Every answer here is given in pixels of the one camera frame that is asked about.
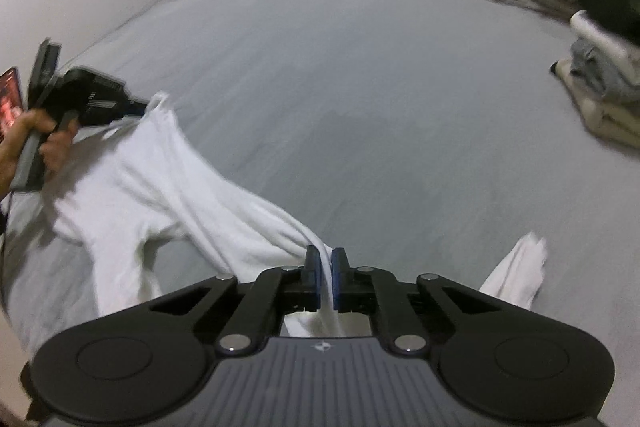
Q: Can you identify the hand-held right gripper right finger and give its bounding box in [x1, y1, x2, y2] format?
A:
[330, 247, 501, 355]

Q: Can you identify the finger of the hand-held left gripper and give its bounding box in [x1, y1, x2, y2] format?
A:
[117, 98, 152, 120]

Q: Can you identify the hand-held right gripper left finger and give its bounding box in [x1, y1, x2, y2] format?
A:
[150, 246, 321, 355]

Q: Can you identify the white garment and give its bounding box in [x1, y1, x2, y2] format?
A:
[50, 92, 548, 339]

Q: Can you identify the stack of folded clothes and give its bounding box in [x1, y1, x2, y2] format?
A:
[550, 8, 640, 148]

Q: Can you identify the person's left hand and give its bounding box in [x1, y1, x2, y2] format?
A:
[0, 109, 81, 204]

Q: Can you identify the smartphone with lit screen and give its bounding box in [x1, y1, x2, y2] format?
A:
[0, 67, 24, 144]

